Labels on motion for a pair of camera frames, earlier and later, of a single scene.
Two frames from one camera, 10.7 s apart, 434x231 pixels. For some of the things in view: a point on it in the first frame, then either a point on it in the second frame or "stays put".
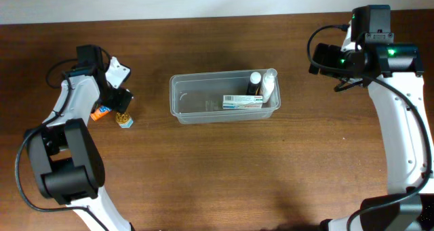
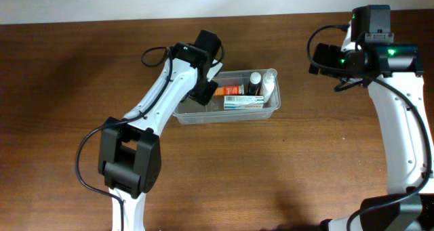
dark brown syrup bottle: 253,87 stays put
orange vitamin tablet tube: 99,112 -> 230,90
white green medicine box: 242,101 stays put
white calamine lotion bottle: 268,80 stays put
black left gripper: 121,101 -> 205,97
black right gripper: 331,52 stays put
